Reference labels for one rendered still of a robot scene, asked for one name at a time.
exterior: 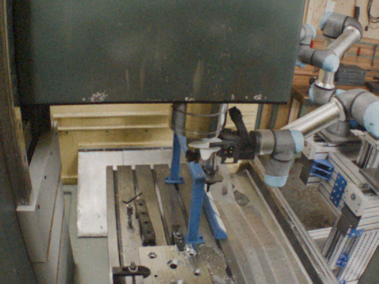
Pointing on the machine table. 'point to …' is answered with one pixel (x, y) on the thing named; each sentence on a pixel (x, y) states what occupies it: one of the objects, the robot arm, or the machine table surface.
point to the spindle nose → (197, 120)
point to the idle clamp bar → (144, 222)
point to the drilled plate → (166, 268)
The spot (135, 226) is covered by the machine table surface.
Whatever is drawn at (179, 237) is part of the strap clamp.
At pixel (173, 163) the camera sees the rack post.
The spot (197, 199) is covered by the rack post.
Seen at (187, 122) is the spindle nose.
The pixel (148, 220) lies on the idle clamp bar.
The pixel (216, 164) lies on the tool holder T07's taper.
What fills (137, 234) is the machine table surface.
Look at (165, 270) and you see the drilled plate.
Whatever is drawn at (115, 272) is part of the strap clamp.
